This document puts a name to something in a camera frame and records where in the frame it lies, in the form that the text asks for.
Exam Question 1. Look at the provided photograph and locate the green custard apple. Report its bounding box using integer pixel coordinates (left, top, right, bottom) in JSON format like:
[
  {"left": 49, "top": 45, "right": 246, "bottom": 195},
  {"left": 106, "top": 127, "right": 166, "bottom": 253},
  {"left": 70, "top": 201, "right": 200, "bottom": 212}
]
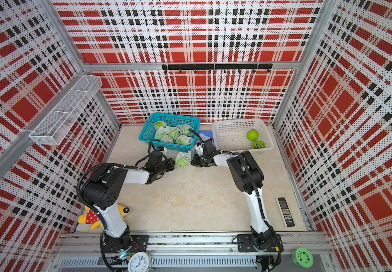
[
  {"left": 253, "top": 141, "right": 266, "bottom": 149},
  {"left": 175, "top": 157, "right": 190, "bottom": 167},
  {"left": 247, "top": 129, "right": 259, "bottom": 142}
]

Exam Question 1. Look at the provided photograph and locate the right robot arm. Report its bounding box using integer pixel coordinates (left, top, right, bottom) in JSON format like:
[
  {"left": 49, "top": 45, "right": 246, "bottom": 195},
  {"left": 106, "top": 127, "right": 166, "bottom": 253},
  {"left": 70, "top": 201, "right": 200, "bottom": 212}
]
[{"left": 191, "top": 139, "right": 283, "bottom": 253}]

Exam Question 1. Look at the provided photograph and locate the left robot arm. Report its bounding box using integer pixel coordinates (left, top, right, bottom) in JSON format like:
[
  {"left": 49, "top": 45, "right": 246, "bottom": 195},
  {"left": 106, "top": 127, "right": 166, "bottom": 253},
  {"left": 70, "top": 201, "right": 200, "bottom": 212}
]
[{"left": 76, "top": 151, "right": 175, "bottom": 250}]

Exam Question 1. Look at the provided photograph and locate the sleeved custard apple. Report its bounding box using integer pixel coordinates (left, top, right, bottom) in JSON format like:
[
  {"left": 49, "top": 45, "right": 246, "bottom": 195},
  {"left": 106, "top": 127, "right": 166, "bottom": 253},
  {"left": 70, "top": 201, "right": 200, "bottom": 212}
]
[
  {"left": 175, "top": 135, "right": 193, "bottom": 146},
  {"left": 165, "top": 126, "right": 182, "bottom": 140},
  {"left": 154, "top": 121, "right": 167, "bottom": 130},
  {"left": 177, "top": 124, "right": 194, "bottom": 137},
  {"left": 160, "top": 134, "right": 174, "bottom": 143}
]

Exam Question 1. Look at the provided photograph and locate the blue plastic tray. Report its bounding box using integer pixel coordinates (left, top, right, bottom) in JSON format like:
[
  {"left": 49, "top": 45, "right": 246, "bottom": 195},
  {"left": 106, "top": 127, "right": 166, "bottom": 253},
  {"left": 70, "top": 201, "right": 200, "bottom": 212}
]
[{"left": 198, "top": 130, "right": 213, "bottom": 141}]

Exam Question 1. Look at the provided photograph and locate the teal plastic basket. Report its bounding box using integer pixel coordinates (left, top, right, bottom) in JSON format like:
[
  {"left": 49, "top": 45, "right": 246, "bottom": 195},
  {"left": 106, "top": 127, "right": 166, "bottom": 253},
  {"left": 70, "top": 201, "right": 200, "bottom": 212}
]
[{"left": 139, "top": 113, "right": 201, "bottom": 153}]

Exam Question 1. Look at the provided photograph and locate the white plastic basket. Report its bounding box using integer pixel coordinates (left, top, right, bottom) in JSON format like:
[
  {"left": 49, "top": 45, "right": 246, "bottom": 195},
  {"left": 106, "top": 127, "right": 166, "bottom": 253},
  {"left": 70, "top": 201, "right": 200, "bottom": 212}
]
[{"left": 212, "top": 119, "right": 274, "bottom": 153}]

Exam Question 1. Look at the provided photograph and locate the yellow plush toy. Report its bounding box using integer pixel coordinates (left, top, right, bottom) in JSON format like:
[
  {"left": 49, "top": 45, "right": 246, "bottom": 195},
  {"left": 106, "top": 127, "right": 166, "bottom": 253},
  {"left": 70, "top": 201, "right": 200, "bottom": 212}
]
[{"left": 77, "top": 204, "right": 130, "bottom": 230}]

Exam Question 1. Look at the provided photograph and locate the round pressure gauge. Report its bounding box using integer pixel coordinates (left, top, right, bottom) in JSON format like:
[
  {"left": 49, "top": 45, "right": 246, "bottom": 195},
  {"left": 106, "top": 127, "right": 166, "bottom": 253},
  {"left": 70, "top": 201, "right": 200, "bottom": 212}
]
[{"left": 128, "top": 252, "right": 152, "bottom": 272}]

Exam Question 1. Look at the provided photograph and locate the white remote control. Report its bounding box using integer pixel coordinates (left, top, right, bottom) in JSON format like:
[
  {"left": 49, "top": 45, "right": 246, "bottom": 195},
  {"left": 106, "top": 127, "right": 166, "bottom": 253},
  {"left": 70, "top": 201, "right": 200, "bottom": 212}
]
[{"left": 276, "top": 197, "right": 296, "bottom": 227}]

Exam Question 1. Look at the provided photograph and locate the green tape spool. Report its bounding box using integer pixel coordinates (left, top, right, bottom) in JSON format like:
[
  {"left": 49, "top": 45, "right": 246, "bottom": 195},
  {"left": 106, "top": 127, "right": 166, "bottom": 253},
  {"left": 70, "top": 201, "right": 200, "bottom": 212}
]
[{"left": 291, "top": 247, "right": 314, "bottom": 269}]

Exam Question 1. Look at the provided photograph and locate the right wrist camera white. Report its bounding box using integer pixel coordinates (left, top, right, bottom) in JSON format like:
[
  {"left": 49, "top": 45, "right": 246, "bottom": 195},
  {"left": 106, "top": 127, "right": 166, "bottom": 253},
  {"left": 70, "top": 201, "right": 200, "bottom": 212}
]
[{"left": 195, "top": 142, "right": 204, "bottom": 156}]

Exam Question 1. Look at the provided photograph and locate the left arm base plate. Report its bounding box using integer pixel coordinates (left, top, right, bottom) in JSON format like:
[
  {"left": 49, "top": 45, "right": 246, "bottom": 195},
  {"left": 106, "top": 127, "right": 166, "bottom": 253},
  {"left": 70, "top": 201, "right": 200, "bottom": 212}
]
[{"left": 101, "top": 235, "right": 149, "bottom": 255}]

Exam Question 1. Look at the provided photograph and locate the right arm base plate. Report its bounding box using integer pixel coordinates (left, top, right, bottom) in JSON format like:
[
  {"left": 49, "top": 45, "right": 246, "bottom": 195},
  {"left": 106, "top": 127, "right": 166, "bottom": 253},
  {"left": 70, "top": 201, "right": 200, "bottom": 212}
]
[{"left": 237, "top": 233, "right": 284, "bottom": 253}]

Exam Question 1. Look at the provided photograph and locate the black hook rail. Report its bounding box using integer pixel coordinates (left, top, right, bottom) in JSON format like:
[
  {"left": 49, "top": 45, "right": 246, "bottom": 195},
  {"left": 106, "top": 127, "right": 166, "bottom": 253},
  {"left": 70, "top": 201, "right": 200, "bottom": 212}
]
[{"left": 162, "top": 63, "right": 273, "bottom": 71}]

